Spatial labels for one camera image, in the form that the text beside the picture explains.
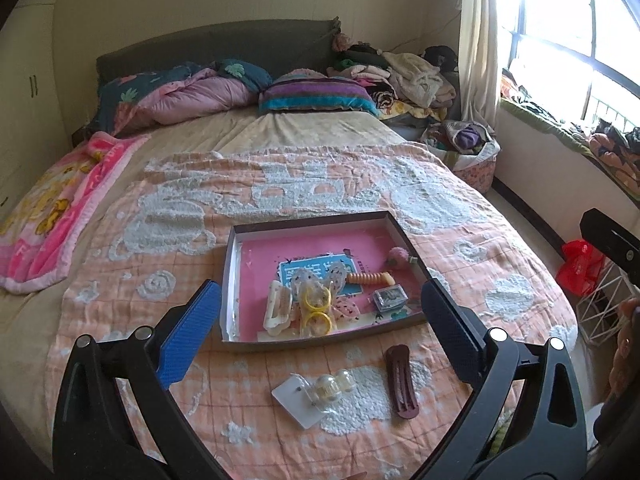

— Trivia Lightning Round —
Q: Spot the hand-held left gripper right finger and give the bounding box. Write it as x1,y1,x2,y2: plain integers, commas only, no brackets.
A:
420,276,587,480

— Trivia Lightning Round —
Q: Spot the cream wardrobe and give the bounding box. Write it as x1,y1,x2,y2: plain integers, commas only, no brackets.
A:
0,0,66,216

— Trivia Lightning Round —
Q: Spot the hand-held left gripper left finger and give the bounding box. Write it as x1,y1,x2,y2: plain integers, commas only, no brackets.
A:
52,280,223,480

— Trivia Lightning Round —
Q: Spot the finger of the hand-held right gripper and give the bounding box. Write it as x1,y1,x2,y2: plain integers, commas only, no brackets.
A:
580,208,640,288

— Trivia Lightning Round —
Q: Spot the pink cartoon blanket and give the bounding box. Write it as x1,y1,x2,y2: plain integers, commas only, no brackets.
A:
0,131,152,295

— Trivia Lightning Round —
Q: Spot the clear plastic packet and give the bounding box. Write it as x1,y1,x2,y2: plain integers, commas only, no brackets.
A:
330,294,374,332

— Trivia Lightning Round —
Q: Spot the dark upholstered headboard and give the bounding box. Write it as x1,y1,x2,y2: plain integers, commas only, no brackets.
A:
95,17,342,88

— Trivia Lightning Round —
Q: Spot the white wire basket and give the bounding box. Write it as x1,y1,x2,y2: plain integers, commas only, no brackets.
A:
575,259,640,347

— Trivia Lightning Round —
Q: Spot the person's right hand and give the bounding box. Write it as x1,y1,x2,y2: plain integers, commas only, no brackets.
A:
607,297,640,411

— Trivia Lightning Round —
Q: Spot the cream curtain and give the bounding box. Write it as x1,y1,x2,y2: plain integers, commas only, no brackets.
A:
457,0,507,128

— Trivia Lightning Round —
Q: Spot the beige bed sheet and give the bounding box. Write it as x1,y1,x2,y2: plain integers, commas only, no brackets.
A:
0,110,431,411

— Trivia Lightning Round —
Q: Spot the cardboard tray box pink inside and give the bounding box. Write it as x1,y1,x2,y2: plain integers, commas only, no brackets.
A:
220,211,432,356

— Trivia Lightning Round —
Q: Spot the pearl hair clip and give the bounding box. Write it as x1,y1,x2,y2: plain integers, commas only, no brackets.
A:
271,367,357,430

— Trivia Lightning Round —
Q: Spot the yellow hair ties packet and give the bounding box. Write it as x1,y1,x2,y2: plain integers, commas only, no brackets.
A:
298,287,337,337

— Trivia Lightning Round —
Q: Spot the window seat clutter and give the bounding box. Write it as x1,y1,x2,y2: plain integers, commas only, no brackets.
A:
500,67,640,187

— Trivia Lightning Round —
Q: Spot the red plastic bag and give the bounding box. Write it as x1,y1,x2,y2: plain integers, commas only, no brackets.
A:
556,240,609,297

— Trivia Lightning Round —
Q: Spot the pile of clothes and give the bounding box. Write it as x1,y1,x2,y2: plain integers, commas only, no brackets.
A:
327,31,460,122

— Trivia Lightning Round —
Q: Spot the peach cloud pattern bedspread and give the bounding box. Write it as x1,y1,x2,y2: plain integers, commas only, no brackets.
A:
46,141,580,480

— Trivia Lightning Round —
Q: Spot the orange spiral hair tie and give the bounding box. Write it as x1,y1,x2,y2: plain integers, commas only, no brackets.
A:
346,270,394,289

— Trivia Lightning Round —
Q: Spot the brown hair clip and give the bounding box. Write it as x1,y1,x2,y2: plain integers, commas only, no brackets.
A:
384,343,419,420

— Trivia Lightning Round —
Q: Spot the window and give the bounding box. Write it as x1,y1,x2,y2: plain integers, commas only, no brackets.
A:
495,0,640,128

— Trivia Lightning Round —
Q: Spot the white hair claw clip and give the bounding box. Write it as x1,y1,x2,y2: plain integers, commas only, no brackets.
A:
262,280,294,336

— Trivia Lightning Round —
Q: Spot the small clear box of hairpins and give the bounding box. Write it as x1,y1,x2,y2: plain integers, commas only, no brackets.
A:
371,285,410,312

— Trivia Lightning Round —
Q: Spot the pink pompom hair tie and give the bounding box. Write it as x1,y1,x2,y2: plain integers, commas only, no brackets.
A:
386,247,419,269

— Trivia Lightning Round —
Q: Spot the pink and navy quilt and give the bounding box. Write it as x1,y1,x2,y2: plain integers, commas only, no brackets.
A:
96,58,274,136

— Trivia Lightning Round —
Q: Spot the fabric basket with clothes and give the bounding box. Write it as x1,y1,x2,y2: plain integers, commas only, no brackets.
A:
421,119,502,196

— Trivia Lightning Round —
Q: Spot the striped purple pillow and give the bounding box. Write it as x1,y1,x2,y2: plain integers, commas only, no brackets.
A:
256,71,382,117

